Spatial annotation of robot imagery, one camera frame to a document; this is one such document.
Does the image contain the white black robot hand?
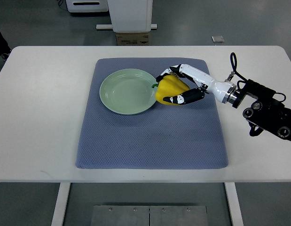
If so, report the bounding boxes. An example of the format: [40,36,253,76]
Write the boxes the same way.
[156,64,236,105]

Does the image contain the yellow bell pepper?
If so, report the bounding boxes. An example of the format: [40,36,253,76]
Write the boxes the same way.
[151,75,190,106]

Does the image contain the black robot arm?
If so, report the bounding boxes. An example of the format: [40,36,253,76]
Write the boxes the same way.
[227,52,291,141]

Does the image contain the small grey floor plate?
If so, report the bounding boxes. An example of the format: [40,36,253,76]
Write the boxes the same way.
[211,36,225,43]

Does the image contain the light green plate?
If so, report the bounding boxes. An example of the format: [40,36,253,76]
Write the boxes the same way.
[99,69,157,115]

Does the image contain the blue-grey quilted mat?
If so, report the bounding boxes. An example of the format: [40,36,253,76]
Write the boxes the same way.
[76,57,228,170]

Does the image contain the brown cardboard box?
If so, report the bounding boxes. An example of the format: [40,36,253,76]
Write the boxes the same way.
[116,32,149,46]

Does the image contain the right white table leg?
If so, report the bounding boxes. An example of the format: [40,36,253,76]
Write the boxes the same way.
[224,182,244,226]

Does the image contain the white table leg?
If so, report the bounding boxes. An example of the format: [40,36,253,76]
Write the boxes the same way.
[51,182,71,226]
[224,182,244,226]

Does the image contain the white cabinet with slot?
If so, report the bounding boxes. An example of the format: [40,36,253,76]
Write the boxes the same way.
[66,0,109,13]

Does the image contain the left white table leg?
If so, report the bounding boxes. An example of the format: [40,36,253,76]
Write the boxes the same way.
[51,182,71,226]

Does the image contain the black object at left edge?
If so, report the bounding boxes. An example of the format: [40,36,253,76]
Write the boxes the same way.
[0,32,12,62]

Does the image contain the white pedestal machine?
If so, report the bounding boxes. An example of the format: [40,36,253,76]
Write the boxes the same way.
[96,0,157,33]

